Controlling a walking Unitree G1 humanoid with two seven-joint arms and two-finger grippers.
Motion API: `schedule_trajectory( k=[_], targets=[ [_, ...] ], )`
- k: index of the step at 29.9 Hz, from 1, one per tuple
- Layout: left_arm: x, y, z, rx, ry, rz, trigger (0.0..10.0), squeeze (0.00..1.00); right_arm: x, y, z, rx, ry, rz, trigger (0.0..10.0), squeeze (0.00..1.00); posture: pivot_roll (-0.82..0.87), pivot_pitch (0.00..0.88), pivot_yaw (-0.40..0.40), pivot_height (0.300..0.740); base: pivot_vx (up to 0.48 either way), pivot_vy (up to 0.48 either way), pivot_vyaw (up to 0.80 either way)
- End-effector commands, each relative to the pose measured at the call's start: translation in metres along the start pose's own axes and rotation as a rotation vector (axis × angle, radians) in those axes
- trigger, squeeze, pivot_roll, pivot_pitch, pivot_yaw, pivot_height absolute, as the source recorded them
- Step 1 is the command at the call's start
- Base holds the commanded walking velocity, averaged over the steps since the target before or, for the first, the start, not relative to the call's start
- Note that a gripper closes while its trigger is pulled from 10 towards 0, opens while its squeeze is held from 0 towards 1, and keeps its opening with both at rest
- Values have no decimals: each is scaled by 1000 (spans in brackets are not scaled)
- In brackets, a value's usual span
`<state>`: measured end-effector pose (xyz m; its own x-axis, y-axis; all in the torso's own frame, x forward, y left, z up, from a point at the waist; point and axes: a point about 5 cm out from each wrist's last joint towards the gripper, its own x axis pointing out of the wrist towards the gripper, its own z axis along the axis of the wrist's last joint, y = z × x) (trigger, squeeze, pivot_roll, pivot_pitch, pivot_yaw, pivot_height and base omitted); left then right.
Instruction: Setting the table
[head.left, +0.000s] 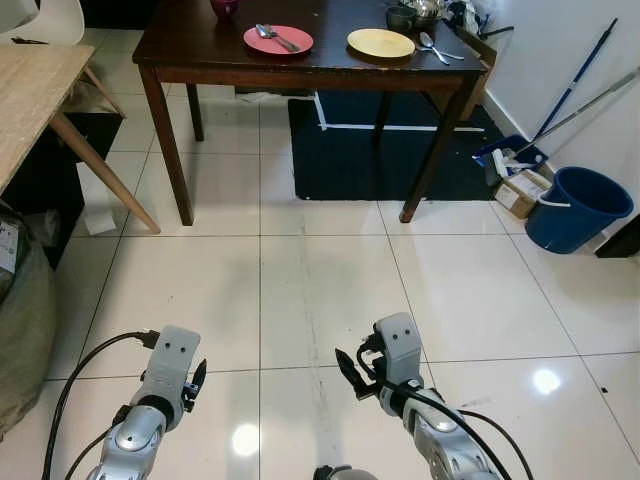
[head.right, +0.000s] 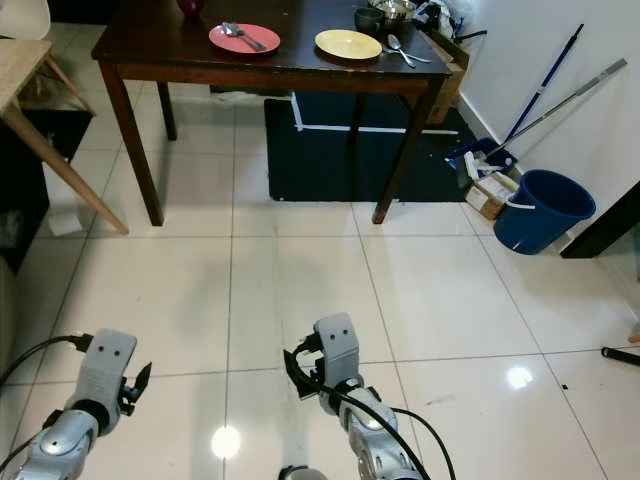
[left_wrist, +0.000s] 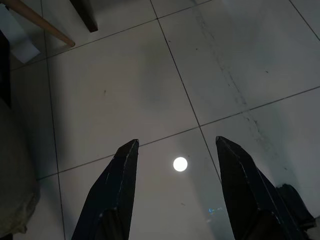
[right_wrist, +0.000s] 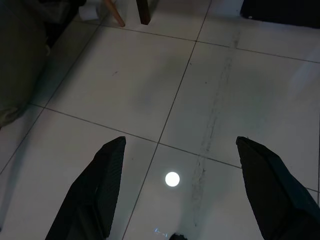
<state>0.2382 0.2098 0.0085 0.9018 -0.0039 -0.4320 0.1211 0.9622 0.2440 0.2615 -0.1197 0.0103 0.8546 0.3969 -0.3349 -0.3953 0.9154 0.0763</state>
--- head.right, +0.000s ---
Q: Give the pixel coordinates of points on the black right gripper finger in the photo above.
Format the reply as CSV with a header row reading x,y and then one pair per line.
x,y
295,372

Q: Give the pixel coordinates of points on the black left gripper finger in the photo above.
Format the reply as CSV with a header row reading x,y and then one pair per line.
x,y
142,377

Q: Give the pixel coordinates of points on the silver metal spoon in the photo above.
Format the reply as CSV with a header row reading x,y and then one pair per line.
x,y
228,29
394,41

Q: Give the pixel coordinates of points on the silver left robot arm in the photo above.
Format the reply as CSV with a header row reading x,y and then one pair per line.
x,y
65,445

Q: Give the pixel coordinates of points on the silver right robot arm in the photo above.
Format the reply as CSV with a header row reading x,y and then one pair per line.
x,y
370,440

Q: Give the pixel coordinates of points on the white paper sheet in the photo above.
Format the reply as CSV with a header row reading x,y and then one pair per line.
x,y
66,222

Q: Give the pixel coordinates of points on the dark blue rug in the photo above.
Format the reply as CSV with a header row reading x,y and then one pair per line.
x,y
330,165

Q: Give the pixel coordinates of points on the black low cabinet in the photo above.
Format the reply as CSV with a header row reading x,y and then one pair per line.
x,y
25,190

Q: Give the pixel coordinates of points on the small cardboard box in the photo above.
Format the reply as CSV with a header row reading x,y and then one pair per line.
x,y
492,197

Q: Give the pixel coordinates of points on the blue plastic bucket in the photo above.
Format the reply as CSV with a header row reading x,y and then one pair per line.
x,y
540,225

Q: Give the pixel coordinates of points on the dark wooden dining table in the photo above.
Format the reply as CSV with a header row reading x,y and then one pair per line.
x,y
260,75

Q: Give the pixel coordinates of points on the small black floor object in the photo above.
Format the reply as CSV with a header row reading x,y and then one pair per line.
x,y
622,355

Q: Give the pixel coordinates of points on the light wooden table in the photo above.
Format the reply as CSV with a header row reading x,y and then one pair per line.
x,y
15,75

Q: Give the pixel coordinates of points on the black furniture edge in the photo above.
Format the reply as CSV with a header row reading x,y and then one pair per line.
x,y
605,225

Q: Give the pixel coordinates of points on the silver metal fork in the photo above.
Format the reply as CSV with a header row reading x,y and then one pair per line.
x,y
255,42
405,58

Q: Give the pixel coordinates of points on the yellow round plate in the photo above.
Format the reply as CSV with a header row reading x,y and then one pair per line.
x,y
348,45

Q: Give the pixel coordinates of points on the pink round plate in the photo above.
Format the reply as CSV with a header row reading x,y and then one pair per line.
x,y
228,44

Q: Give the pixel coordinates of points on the tall brown cardboard box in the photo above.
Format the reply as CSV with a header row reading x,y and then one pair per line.
x,y
452,65

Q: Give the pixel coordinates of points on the purple bowl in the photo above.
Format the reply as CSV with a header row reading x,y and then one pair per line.
x,y
191,6

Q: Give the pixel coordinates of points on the shiny metal bowl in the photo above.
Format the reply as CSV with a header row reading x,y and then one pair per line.
x,y
395,9

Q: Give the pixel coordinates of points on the white chair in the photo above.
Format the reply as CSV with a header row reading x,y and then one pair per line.
x,y
25,15

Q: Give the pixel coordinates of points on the silver pole mop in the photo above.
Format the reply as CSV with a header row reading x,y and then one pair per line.
x,y
580,93

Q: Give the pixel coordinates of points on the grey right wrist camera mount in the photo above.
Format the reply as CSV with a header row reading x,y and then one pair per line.
x,y
338,345

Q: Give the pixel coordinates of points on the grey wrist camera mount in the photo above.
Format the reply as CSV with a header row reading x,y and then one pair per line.
x,y
338,345
105,362

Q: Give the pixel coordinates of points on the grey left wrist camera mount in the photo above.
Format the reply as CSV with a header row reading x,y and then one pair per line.
x,y
105,362

